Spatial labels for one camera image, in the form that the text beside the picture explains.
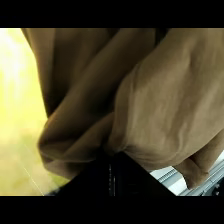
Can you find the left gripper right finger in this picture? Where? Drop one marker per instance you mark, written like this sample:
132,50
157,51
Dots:
133,180

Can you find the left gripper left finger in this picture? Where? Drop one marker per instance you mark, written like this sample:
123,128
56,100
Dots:
95,181

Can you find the brown T-shirt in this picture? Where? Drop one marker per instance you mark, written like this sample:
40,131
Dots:
143,100

